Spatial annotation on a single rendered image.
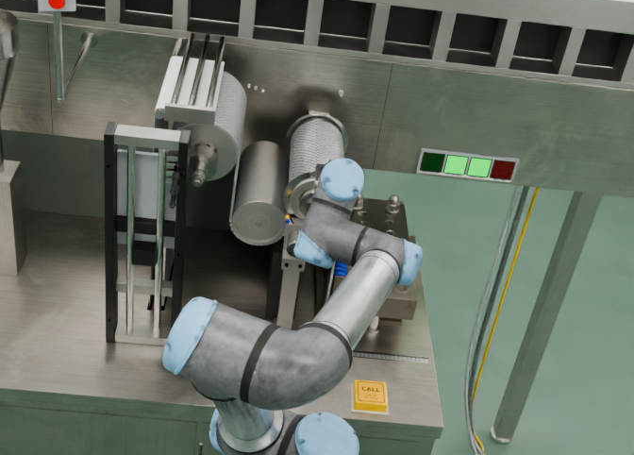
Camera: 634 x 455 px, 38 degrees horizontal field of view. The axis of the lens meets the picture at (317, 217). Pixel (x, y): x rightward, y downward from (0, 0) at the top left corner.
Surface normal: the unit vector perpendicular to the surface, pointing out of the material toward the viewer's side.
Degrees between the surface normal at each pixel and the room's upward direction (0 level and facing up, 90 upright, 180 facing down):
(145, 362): 0
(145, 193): 90
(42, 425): 90
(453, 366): 0
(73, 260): 0
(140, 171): 90
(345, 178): 50
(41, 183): 90
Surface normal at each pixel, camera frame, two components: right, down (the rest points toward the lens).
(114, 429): 0.00, 0.58
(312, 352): 0.51, -0.48
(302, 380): 0.46, 0.18
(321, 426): 0.24, -0.76
